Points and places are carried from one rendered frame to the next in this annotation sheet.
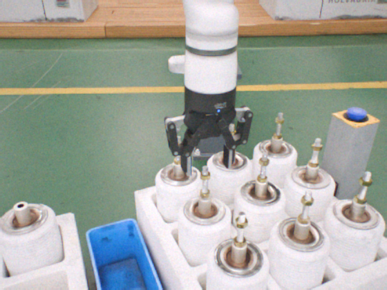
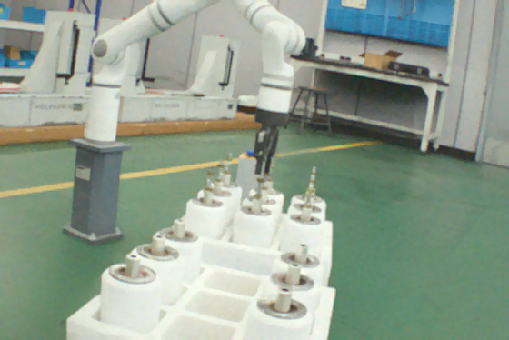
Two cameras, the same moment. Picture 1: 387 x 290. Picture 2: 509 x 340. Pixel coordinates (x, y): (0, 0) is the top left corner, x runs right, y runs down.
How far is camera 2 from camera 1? 114 cm
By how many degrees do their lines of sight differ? 58
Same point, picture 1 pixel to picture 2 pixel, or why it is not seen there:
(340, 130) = (249, 165)
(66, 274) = (216, 274)
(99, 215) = (89, 295)
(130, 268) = not seen: hidden behind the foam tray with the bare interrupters
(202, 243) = (269, 230)
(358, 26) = (64, 132)
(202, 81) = (284, 105)
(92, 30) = not seen: outside the picture
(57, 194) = (22, 294)
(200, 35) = (285, 78)
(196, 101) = (278, 117)
